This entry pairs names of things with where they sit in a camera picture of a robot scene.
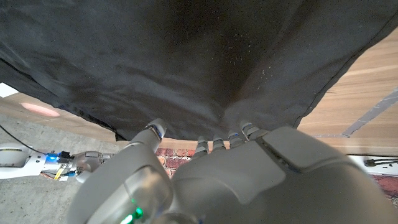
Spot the white power strip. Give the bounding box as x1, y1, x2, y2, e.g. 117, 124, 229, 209
348, 154, 398, 177

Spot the black cloth apron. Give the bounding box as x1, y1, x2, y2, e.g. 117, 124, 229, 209
0, 0, 398, 141

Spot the pink round sticker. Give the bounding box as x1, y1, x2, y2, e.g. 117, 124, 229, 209
21, 102, 60, 118

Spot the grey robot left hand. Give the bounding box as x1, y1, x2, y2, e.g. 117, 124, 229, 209
67, 118, 398, 224

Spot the grey tape outline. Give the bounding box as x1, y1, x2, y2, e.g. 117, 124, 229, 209
310, 88, 398, 139

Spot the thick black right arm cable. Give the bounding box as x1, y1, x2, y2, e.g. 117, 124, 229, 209
0, 124, 47, 155

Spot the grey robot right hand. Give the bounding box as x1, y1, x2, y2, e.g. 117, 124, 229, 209
73, 151, 118, 184

